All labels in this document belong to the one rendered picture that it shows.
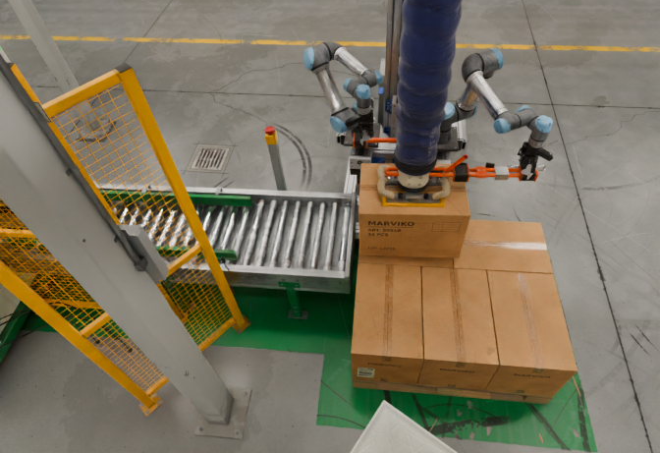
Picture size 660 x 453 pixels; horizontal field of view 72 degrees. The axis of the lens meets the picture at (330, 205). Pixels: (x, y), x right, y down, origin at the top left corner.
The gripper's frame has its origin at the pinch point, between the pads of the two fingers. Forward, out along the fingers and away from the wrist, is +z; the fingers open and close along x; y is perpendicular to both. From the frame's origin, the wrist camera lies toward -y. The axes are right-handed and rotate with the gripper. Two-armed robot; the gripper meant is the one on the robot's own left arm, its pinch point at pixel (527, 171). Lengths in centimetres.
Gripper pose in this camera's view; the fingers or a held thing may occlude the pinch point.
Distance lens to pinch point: 264.6
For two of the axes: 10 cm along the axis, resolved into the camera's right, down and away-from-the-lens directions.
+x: -0.8, 7.7, -6.3
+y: -10.0, -0.4, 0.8
